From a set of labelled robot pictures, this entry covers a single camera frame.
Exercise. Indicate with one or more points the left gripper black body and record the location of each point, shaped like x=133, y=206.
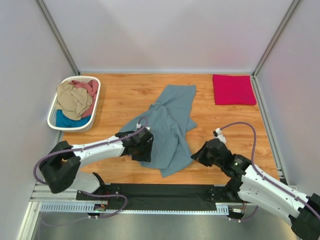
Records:
x=144, y=149

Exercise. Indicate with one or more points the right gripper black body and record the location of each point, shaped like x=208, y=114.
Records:
x=201, y=156

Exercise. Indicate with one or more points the grey-blue t-shirt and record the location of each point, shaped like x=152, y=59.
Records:
x=169, y=121

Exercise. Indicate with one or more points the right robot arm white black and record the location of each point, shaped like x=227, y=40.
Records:
x=251, y=184

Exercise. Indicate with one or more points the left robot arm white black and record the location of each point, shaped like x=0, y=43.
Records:
x=61, y=167

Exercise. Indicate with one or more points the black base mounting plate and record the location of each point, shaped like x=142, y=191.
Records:
x=171, y=197

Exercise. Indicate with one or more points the folded magenta t-shirt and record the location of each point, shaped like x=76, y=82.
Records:
x=233, y=90

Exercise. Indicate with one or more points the white plastic laundry basket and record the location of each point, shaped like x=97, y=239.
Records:
x=51, y=119

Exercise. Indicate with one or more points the pink shirt in basket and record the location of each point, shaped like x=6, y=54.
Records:
x=92, y=89

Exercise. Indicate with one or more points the beige shirt in basket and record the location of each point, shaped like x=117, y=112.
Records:
x=72, y=101

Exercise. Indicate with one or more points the teal shirt in basket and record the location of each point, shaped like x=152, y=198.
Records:
x=64, y=122

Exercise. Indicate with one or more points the slotted grey cable duct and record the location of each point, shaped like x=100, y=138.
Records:
x=68, y=207

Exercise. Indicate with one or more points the aluminium front rail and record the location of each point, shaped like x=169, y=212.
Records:
x=42, y=193

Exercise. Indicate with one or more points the right aluminium frame post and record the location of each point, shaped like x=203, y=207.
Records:
x=276, y=36

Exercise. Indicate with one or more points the aluminium frame post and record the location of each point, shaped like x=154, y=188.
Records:
x=276, y=36
x=57, y=35

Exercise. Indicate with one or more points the left aluminium frame post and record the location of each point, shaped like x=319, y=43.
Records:
x=57, y=35

